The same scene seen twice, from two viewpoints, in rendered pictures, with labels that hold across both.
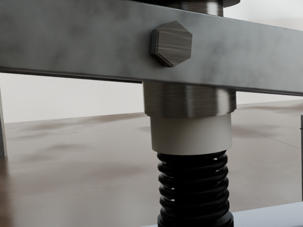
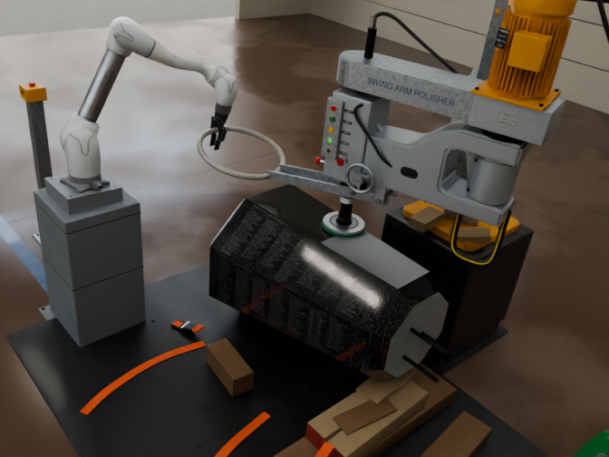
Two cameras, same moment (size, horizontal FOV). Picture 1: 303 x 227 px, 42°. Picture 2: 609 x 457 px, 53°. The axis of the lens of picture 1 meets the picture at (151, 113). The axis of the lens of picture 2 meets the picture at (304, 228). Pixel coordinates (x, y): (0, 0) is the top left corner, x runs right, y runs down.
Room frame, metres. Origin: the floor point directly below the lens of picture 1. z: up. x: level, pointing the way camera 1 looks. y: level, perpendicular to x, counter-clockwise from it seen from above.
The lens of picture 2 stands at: (2.06, 2.09, 2.39)
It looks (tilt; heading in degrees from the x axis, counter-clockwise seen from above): 31 degrees down; 235
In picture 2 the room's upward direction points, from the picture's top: 6 degrees clockwise
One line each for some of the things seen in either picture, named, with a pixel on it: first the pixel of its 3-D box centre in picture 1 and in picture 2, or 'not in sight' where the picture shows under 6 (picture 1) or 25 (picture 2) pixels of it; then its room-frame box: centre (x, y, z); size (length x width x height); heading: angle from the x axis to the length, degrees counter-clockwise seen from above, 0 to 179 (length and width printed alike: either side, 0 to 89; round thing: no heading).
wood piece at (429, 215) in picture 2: not in sight; (426, 218); (-0.13, 0.07, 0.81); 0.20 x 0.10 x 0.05; 17
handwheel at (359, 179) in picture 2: not in sight; (363, 176); (0.40, 0.13, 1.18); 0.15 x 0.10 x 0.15; 116
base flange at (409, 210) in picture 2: not in sight; (460, 217); (-0.39, 0.09, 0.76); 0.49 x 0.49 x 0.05; 9
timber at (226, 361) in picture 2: not in sight; (228, 366); (0.95, -0.05, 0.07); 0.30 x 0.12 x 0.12; 93
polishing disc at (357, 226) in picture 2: not in sight; (343, 222); (0.34, -0.03, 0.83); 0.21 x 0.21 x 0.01
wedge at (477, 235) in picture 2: not in sight; (469, 233); (-0.25, 0.28, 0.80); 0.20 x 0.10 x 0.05; 139
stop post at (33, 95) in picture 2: not in sight; (43, 167); (1.46, -1.78, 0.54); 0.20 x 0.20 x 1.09; 9
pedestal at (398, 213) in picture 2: not in sight; (446, 274); (-0.39, 0.09, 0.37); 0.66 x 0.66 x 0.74; 9
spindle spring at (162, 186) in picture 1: (192, 172); (346, 205); (0.34, -0.03, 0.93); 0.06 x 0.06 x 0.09
